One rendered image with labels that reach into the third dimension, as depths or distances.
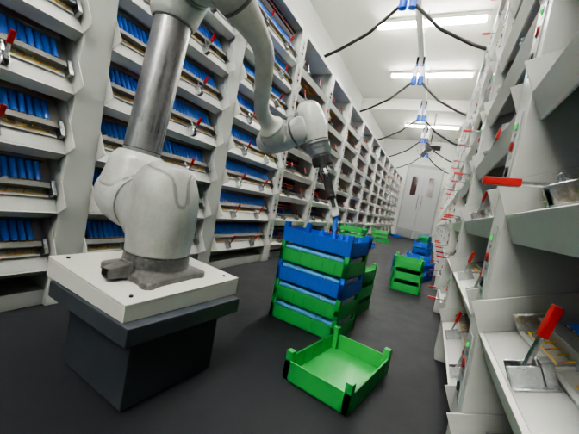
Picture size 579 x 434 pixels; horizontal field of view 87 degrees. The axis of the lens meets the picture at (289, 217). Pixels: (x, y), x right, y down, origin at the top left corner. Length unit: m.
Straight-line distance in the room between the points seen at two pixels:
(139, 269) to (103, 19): 0.87
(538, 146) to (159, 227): 0.72
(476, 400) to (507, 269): 0.22
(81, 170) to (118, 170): 0.34
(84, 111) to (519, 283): 1.24
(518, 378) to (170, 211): 0.65
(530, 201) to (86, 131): 1.20
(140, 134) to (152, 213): 0.28
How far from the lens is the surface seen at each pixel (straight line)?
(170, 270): 0.78
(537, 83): 0.63
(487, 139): 1.32
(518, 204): 0.59
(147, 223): 0.75
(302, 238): 1.22
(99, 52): 1.30
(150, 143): 0.95
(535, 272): 0.60
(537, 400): 0.41
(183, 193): 0.76
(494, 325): 0.60
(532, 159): 0.60
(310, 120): 1.18
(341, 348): 1.17
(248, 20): 0.98
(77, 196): 1.25
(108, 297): 0.72
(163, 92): 0.97
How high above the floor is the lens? 0.49
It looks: 3 degrees down
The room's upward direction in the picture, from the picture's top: 10 degrees clockwise
